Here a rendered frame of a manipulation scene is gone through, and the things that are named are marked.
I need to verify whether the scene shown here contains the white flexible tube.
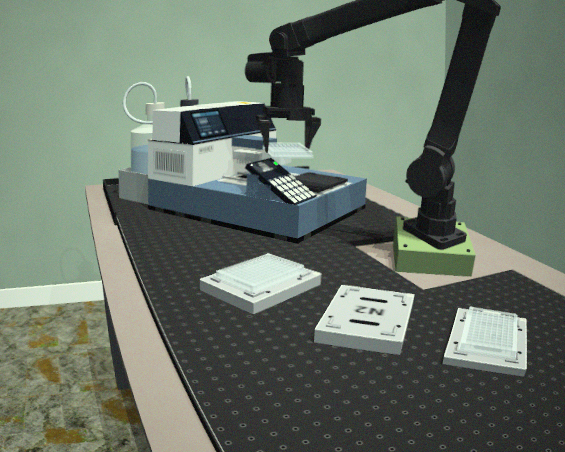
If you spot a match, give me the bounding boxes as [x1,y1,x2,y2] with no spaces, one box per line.
[185,76,191,100]

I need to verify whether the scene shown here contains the white microplate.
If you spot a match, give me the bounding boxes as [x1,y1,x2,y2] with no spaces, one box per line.
[215,253,307,293]
[267,143,314,159]
[459,307,517,360]

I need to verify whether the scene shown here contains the white flexible hose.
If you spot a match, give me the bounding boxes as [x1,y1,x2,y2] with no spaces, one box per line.
[123,82,157,124]

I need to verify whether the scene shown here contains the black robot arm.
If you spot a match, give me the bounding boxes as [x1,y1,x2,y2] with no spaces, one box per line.
[245,0,501,250]

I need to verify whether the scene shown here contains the blue and white plate washer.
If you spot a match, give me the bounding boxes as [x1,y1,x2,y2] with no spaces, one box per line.
[148,102,367,244]

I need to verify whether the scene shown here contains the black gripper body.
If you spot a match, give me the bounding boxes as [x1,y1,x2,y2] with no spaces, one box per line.
[256,83,321,122]

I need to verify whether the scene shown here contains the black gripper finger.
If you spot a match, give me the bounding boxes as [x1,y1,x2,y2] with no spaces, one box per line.
[256,118,270,153]
[305,121,321,148]

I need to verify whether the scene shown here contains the white plastic bottle with dark cap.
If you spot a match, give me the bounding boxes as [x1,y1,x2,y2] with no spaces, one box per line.
[180,99,199,107]

